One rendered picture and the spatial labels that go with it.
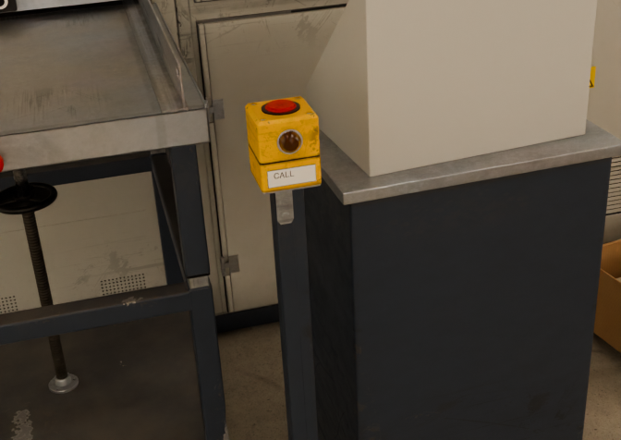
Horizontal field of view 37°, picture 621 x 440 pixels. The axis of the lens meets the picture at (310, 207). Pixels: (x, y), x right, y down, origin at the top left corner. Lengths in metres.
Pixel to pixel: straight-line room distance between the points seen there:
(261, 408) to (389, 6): 1.11
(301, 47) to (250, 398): 0.80
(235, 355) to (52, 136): 1.05
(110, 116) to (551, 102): 0.66
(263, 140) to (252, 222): 1.07
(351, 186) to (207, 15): 0.83
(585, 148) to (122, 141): 0.69
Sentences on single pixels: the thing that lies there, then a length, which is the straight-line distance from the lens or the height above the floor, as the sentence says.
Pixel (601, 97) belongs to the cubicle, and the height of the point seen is 0.49.
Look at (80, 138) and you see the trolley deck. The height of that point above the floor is 0.83.
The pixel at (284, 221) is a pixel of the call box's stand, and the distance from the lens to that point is 1.22.
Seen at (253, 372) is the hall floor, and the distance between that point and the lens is 2.21.
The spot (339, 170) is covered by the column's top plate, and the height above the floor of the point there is 0.75.
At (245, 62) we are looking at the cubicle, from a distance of 2.06.
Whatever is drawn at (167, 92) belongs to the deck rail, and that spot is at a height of 0.85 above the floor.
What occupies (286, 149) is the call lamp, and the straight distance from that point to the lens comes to 1.15.
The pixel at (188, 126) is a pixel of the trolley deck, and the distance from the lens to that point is 1.37.
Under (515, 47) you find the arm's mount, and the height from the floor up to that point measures 0.91.
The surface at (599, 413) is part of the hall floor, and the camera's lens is 2.12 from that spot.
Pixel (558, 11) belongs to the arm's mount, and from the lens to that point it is 1.40.
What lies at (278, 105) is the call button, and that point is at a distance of 1.17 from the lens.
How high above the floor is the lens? 1.31
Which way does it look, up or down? 26 degrees down
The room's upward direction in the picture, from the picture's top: 3 degrees counter-clockwise
